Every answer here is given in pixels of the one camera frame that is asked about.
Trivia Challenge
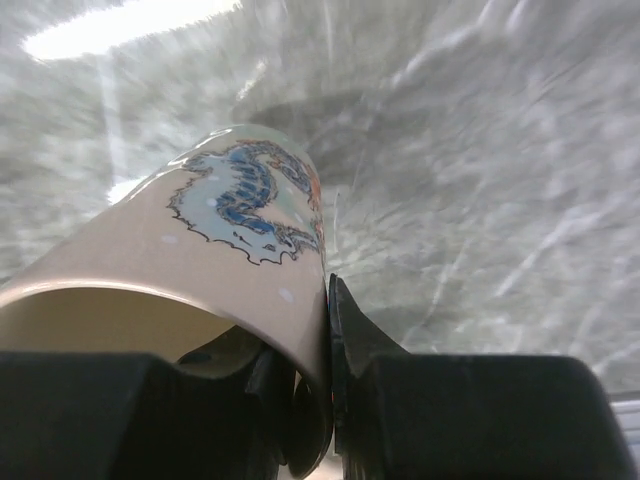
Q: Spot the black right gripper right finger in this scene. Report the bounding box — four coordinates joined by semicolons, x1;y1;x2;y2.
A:
328;276;631;479

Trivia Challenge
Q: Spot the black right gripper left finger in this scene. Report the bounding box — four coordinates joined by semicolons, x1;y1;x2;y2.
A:
1;348;280;479

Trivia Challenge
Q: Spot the beige dragon pattern mug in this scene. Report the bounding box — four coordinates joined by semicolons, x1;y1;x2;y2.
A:
1;125;332;478

